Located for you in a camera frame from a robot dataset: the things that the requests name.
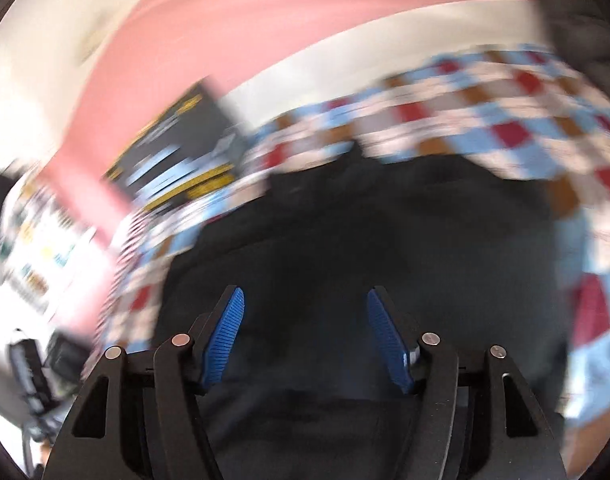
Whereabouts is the checkered bed sheet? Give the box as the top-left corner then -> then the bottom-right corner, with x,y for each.
80,42 -> 610,476

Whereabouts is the black garment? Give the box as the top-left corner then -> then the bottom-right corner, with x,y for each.
152,147 -> 572,480

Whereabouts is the black and yellow cardboard box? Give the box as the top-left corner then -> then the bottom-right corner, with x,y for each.
102,77 -> 251,211

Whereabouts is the pineapple print pillow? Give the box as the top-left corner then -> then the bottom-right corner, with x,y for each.
0,160 -> 98,316

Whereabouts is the grey quilted cushion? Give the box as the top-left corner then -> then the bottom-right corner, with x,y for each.
525,0 -> 610,77

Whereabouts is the black device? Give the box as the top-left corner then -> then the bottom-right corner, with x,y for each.
46,331 -> 90,397

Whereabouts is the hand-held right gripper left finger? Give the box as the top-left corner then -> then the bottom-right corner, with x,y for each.
41,285 -> 246,480

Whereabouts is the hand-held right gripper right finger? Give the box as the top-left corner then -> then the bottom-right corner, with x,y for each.
366,286 -> 568,480

